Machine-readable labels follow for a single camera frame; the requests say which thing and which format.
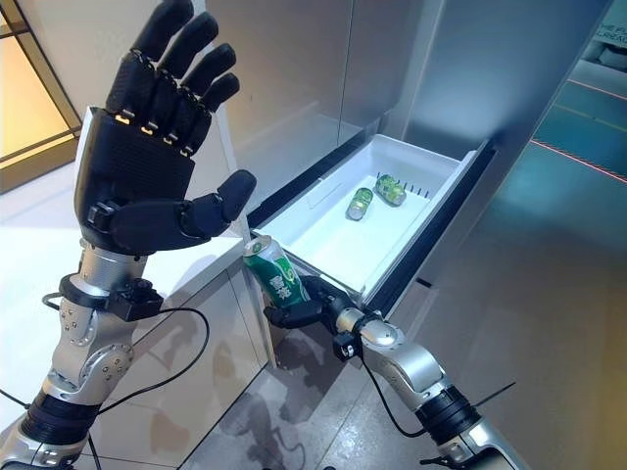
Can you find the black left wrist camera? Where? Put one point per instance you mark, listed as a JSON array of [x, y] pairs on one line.
[[139, 299]]

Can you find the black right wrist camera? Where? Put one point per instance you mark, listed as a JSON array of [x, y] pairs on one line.
[[344, 345]]

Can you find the fridge drawer with white bin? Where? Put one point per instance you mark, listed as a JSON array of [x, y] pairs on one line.
[[352, 245]]

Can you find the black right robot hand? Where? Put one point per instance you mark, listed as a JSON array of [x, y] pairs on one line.
[[323, 301]]

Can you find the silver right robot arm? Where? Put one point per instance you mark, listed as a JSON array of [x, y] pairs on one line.
[[411, 362]]

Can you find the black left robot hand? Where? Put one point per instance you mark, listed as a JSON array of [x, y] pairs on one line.
[[132, 166]]

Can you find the green drink can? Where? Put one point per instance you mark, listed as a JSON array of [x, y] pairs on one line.
[[390, 189], [360, 203], [276, 274]]

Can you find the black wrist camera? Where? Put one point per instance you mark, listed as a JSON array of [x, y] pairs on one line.
[[139, 299], [344, 345]]

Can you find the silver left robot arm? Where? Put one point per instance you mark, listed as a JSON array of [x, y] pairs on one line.
[[88, 352]]

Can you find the dark framed window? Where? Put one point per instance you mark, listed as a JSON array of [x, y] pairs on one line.
[[24, 98]]

